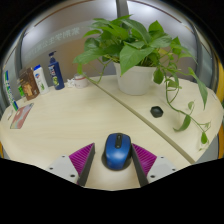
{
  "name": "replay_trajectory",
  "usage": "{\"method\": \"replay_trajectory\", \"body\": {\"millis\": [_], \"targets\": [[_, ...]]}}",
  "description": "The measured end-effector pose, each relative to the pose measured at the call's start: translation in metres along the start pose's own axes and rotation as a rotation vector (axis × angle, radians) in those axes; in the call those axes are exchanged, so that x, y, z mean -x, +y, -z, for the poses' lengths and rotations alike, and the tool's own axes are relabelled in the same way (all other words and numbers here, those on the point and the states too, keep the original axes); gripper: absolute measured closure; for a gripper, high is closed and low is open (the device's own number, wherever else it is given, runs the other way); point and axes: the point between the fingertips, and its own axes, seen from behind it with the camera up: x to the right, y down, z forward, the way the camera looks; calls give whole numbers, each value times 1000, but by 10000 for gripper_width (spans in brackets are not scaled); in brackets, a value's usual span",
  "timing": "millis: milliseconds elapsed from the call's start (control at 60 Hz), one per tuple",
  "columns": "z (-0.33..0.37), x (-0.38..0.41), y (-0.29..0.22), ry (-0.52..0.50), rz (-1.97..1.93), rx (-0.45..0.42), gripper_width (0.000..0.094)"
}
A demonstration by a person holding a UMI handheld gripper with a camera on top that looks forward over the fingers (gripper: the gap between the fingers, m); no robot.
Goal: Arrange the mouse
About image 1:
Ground green plant in white pot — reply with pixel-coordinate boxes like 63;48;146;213
72;14;213;153

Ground small white jar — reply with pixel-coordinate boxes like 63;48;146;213
73;73;90;90

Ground brown cardboard box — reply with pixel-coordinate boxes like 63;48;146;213
18;67;41;102

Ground dark blue pump bottle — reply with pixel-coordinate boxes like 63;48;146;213
47;50;66;91

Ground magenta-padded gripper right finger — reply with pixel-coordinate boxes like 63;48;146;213
130;143;178;188

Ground pastel multicolour mouse pad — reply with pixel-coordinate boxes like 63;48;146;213
9;102;35;130

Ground crumpled white wrapper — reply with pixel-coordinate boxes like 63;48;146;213
65;78;76;89

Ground white bottle with blue cap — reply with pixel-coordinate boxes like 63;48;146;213
32;64;50;96

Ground blue computer mouse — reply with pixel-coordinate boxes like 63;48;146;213
101;132;134;172

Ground small black hexagonal object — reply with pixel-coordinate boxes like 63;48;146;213
149;105;165;119

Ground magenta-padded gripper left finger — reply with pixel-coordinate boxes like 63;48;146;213
46;142;97;187

